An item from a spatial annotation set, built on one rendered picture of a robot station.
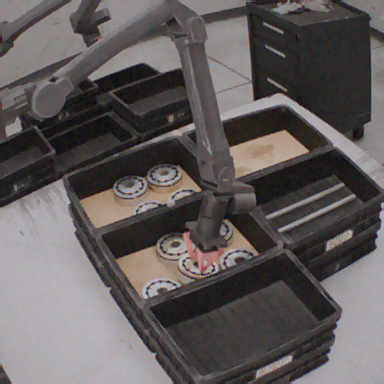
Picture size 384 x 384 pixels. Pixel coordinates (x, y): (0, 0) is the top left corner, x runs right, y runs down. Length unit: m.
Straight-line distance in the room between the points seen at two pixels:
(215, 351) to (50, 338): 0.51
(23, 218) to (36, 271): 0.29
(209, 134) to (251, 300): 0.43
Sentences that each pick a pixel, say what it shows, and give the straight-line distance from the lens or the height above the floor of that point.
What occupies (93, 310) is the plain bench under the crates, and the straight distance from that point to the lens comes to 1.89.
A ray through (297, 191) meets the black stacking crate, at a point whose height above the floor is 0.83.
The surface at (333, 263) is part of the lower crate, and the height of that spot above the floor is 0.76.
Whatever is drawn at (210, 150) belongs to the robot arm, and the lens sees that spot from 1.56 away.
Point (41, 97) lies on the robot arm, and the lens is 1.35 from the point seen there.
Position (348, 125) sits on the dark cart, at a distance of 3.66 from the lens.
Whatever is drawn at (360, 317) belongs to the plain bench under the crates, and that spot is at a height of 0.70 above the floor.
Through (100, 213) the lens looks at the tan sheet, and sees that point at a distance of 2.01.
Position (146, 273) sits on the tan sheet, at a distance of 1.79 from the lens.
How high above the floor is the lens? 2.06
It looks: 37 degrees down
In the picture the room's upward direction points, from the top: 4 degrees counter-clockwise
